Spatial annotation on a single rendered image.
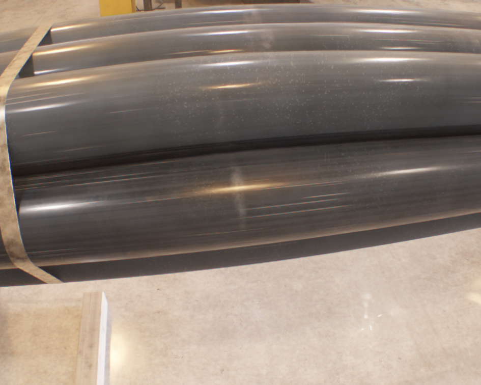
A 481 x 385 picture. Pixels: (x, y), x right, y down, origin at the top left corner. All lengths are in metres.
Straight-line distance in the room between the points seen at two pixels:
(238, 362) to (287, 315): 0.34
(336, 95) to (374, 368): 1.50
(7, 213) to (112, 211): 0.17
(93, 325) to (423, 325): 1.54
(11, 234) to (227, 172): 0.35
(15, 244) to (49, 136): 0.18
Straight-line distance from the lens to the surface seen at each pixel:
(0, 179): 0.70
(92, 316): 2.05
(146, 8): 5.82
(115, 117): 0.64
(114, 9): 6.32
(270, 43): 0.81
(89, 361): 1.92
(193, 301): 2.14
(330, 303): 2.16
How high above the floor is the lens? 1.70
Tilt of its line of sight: 39 degrees down
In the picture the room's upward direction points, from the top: straight up
